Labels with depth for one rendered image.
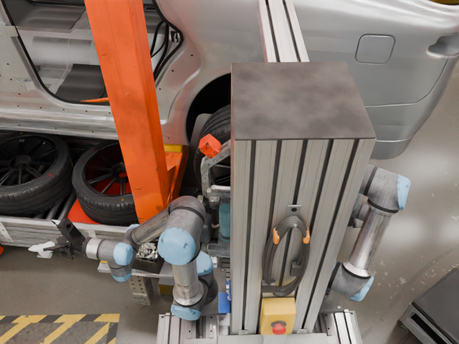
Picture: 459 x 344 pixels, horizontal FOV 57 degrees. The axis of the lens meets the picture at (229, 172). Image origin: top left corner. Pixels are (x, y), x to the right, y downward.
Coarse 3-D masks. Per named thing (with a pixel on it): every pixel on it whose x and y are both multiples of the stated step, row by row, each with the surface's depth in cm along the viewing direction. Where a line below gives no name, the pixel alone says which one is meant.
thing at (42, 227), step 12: (0, 216) 268; (12, 216) 268; (0, 228) 270; (12, 228) 269; (24, 228) 268; (36, 228) 266; (48, 228) 265; (84, 228) 261; (96, 228) 262; (108, 228) 262; (120, 228) 262; (12, 240) 279; (120, 240) 266; (156, 240) 262
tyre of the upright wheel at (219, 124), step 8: (216, 112) 229; (224, 112) 223; (208, 120) 232; (216, 120) 223; (224, 120) 219; (208, 128) 224; (216, 128) 218; (224, 128) 212; (200, 136) 232; (216, 136) 214; (224, 136) 213; (200, 152) 223; (200, 160) 228; (200, 168) 232; (200, 176) 236; (200, 184) 242
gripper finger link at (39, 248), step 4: (40, 244) 150; (44, 244) 150; (48, 244) 151; (52, 244) 151; (28, 248) 150; (32, 248) 150; (36, 248) 149; (40, 248) 149; (40, 252) 151; (44, 252) 152; (48, 252) 152; (44, 256) 153
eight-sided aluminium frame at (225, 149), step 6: (228, 144) 209; (222, 150) 210; (228, 150) 208; (216, 156) 213; (222, 156) 213; (204, 162) 217; (210, 162) 216; (216, 162) 216; (204, 168) 219; (204, 174) 223; (204, 180) 226; (204, 186) 230; (210, 186) 237; (204, 192) 233; (222, 198) 242; (222, 204) 239
